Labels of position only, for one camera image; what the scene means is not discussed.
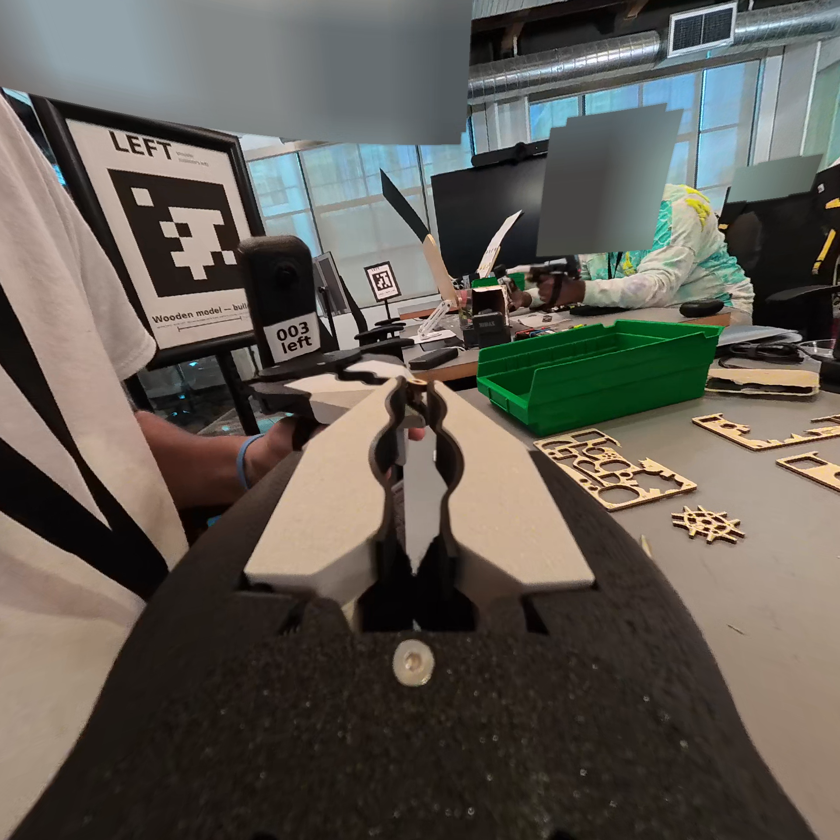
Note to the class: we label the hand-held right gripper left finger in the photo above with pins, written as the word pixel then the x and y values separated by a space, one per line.
pixel 315 525

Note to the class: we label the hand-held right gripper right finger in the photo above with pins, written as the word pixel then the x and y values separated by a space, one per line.
pixel 518 525

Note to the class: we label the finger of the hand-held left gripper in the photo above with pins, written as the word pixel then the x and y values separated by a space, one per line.
pixel 387 371
pixel 334 403

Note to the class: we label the small wooden peg piece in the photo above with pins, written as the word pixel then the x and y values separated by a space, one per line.
pixel 412 382

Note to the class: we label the person's left forearm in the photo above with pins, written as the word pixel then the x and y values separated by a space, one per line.
pixel 190 459

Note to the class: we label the grey desk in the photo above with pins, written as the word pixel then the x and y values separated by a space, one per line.
pixel 754 623

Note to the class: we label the person's left hand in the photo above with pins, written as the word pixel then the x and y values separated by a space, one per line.
pixel 272 453

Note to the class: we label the small marker sign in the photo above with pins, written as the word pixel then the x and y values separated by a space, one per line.
pixel 382 281

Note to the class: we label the blue wristband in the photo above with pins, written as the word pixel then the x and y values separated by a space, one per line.
pixel 243 463

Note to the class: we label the small black box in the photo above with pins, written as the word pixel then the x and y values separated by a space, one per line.
pixel 485 330

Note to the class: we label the wooden stick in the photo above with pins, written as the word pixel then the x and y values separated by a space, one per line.
pixel 647 546

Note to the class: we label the large wooden part sheet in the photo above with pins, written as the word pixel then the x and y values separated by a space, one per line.
pixel 656 495

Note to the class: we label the framed marker sign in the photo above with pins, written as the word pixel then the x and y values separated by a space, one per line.
pixel 197 164

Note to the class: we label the green plastic bin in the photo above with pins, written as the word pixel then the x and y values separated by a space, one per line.
pixel 590 394

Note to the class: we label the black monitor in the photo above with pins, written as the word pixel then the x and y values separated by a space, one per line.
pixel 485 216

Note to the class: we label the wooden web wheel part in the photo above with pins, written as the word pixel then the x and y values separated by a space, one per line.
pixel 709 525

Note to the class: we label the person's white t-shirt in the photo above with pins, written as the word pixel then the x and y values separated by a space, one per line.
pixel 52 262

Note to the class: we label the notched wooden part sheet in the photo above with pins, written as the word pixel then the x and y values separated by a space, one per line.
pixel 725 430

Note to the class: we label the wooden part sheet oval holes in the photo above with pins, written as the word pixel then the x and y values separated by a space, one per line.
pixel 787 461

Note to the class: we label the cardboard piece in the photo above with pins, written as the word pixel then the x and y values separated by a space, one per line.
pixel 761 380

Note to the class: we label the black oval case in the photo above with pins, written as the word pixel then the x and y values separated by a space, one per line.
pixel 702 308

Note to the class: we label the black office chair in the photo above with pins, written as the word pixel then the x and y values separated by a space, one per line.
pixel 774 262

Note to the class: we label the ceiling air vent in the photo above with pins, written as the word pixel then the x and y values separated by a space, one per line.
pixel 702 29

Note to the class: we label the silver ceiling duct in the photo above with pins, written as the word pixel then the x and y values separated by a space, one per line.
pixel 558 65

